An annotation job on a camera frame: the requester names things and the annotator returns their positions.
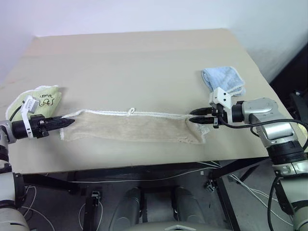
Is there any black metal table frame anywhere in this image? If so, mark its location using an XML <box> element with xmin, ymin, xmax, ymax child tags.
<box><xmin>13</xmin><ymin>157</ymin><xmax>271</xmax><ymax>231</ymax></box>

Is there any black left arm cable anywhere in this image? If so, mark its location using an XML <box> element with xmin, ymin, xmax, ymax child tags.
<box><xmin>9</xmin><ymin>103</ymin><xmax>25</xmax><ymax>121</ymax></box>

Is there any white cable under table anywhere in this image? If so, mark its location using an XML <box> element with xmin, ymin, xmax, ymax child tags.
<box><xmin>66</xmin><ymin>160</ymin><xmax>223</xmax><ymax>184</ymax></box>

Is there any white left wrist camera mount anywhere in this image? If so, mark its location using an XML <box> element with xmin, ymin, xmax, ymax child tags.
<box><xmin>20</xmin><ymin>95</ymin><xmax>39</xmax><ymax>140</ymax></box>

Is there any thin black cable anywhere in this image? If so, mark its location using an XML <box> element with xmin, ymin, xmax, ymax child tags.
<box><xmin>267</xmin><ymin>173</ymin><xmax>286</xmax><ymax>231</ymax></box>

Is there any beige towel with white hem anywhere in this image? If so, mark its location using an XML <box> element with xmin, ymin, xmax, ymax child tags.
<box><xmin>59</xmin><ymin>107</ymin><xmax>206</xmax><ymax>145</ymax></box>

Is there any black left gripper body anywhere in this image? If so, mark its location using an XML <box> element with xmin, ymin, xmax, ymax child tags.
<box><xmin>30</xmin><ymin>115</ymin><xmax>51</xmax><ymax>140</ymax></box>

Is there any dark grey rounded shape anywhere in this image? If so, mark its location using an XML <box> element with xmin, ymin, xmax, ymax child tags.
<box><xmin>112</xmin><ymin>187</ymin><xmax>145</xmax><ymax>231</ymax></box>
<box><xmin>171</xmin><ymin>186</ymin><xmax>205</xmax><ymax>231</ymax></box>

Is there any folded light blue towel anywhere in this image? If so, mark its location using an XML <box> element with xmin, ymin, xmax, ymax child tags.
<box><xmin>200</xmin><ymin>65</ymin><xmax>246</xmax><ymax>97</ymax></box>

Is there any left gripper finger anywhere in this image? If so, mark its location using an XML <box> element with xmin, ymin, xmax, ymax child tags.
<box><xmin>49</xmin><ymin>115</ymin><xmax>76</xmax><ymax>125</ymax></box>
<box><xmin>49</xmin><ymin>123</ymin><xmax>72</xmax><ymax>132</ymax></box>

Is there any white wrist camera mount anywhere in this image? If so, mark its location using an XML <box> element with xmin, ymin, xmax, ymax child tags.
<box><xmin>20</xmin><ymin>95</ymin><xmax>39</xmax><ymax>140</ymax></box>
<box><xmin>208</xmin><ymin>87</ymin><xmax>233</xmax><ymax>114</ymax></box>

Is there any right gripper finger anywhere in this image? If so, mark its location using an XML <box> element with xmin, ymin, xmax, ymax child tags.
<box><xmin>189</xmin><ymin>116</ymin><xmax>215</xmax><ymax>125</ymax></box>
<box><xmin>190</xmin><ymin>107</ymin><xmax>214</xmax><ymax>116</ymax></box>

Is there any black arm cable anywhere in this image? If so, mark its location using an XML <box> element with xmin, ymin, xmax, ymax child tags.
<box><xmin>9</xmin><ymin>103</ymin><xmax>25</xmax><ymax>121</ymax></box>
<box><xmin>214</xmin><ymin>117</ymin><xmax>308</xmax><ymax>151</ymax></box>

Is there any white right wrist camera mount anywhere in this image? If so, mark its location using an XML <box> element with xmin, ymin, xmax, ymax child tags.
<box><xmin>208</xmin><ymin>87</ymin><xmax>233</xmax><ymax>114</ymax></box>

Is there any folded green printed towel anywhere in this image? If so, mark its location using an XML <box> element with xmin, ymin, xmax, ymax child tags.
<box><xmin>5</xmin><ymin>84</ymin><xmax>64</xmax><ymax>121</ymax></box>

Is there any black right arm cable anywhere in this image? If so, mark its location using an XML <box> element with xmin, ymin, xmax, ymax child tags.
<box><xmin>214</xmin><ymin>117</ymin><xmax>308</xmax><ymax>151</ymax></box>

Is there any white floor cable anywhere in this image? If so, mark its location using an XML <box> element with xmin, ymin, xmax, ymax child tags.
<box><xmin>18</xmin><ymin>184</ymin><xmax>104</xmax><ymax>231</ymax></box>
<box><xmin>227</xmin><ymin>173</ymin><xmax>295</xmax><ymax>227</ymax></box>

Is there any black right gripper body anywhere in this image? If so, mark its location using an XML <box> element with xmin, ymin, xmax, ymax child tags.
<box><xmin>211</xmin><ymin>103</ymin><xmax>229</xmax><ymax>128</ymax></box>

